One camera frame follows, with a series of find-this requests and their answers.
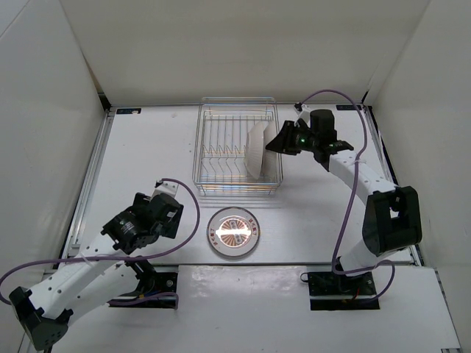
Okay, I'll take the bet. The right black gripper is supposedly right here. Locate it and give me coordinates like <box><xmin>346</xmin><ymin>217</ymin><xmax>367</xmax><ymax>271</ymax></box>
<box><xmin>266</xmin><ymin>121</ymin><xmax>319</xmax><ymax>156</ymax></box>

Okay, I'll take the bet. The plain white plate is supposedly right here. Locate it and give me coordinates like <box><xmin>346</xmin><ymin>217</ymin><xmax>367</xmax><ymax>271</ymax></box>
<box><xmin>261</xmin><ymin>121</ymin><xmax>277</xmax><ymax>177</ymax></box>

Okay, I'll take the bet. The orange patterned round plate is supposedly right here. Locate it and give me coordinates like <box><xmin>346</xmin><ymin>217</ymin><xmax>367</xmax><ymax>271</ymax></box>
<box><xmin>206</xmin><ymin>207</ymin><xmax>261</xmax><ymax>260</ymax></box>

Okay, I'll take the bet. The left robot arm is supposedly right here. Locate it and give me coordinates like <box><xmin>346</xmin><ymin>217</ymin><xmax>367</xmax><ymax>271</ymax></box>
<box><xmin>9</xmin><ymin>193</ymin><xmax>184</xmax><ymax>351</ymax></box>

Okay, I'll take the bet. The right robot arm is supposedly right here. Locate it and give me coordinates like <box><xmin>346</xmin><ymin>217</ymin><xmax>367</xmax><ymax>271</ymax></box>
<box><xmin>266</xmin><ymin>104</ymin><xmax>422</xmax><ymax>294</ymax></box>

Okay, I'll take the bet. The white ribbed plate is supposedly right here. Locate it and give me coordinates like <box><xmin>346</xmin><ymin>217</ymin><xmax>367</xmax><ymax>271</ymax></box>
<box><xmin>244</xmin><ymin>122</ymin><xmax>265</xmax><ymax>180</ymax></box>

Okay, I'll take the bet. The right blue table label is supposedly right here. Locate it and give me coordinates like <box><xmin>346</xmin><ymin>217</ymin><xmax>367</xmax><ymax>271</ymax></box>
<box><xmin>336</xmin><ymin>104</ymin><xmax>361</xmax><ymax>111</ymax></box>

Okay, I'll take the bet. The blue table label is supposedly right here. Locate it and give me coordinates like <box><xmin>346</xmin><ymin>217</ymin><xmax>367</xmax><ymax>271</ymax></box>
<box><xmin>336</xmin><ymin>104</ymin><xmax>361</xmax><ymax>111</ymax></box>
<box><xmin>116</xmin><ymin>108</ymin><xmax>141</xmax><ymax>115</ymax></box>

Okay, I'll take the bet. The left blue table label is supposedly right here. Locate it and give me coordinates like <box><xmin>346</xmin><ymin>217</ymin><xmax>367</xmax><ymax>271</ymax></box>
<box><xmin>116</xmin><ymin>108</ymin><xmax>141</xmax><ymax>115</ymax></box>

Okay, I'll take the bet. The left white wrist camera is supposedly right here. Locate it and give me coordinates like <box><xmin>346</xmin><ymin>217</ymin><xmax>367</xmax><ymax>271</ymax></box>
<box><xmin>151</xmin><ymin>179</ymin><xmax>179</xmax><ymax>199</ymax></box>

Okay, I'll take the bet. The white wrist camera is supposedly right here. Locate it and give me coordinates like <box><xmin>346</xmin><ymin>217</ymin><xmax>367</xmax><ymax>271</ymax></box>
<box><xmin>294</xmin><ymin>102</ymin><xmax>312</xmax><ymax>127</ymax></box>
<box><xmin>151</xmin><ymin>179</ymin><xmax>179</xmax><ymax>199</ymax></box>

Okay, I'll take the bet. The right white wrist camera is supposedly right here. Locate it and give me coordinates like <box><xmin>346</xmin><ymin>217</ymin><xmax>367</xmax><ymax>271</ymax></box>
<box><xmin>294</xmin><ymin>102</ymin><xmax>312</xmax><ymax>127</ymax></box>

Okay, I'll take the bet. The metal wire dish rack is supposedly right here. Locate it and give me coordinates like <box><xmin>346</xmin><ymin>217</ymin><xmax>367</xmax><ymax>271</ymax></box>
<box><xmin>192</xmin><ymin>97</ymin><xmax>283</xmax><ymax>196</ymax></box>

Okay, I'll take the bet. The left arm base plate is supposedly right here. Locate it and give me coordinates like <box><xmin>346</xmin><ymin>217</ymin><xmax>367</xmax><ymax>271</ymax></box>
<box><xmin>108</xmin><ymin>266</ymin><xmax>179</xmax><ymax>310</ymax></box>

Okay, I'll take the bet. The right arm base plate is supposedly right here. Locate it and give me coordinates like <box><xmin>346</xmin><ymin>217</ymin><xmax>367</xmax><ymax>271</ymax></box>
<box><xmin>300</xmin><ymin>271</ymin><xmax>380</xmax><ymax>311</ymax></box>

